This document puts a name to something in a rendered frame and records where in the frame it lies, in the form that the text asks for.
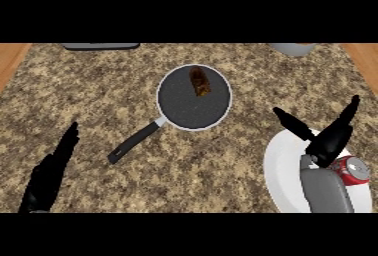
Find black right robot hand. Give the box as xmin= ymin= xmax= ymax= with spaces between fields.
xmin=272 ymin=94 xmax=362 ymax=169

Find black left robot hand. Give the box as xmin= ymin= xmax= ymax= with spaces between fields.
xmin=18 ymin=121 xmax=81 ymax=214

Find white plate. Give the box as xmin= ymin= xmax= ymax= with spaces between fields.
xmin=263 ymin=128 xmax=374 ymax=214

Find dark grey frying pan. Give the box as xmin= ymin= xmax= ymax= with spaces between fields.
xmin=106 ymin=63 xmax=233 ymax=165

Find brown sweet potato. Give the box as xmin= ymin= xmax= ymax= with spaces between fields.
xmin=188 ymin=65 xmax=213 ymax=98

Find red can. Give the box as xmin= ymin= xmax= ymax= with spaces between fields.
xmin=329 ymin=154 xmax=372 ymax=187

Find pale grey round container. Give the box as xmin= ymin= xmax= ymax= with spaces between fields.
xmin=267 ymin=43 xmax=315 ymax=57

